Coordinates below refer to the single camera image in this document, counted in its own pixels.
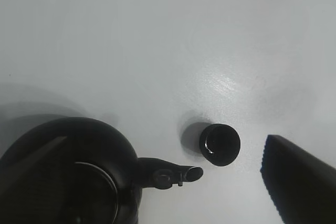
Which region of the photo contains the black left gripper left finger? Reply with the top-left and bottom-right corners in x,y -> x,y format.
1,136 -> 67,182

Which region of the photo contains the black round teapot kettle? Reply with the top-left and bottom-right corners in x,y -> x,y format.
1,118 -> 203,223

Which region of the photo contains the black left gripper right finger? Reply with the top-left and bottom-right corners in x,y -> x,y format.
260,135 -> 335,223

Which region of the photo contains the small black teacup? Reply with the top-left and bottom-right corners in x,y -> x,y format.
198,124 -> 241,167

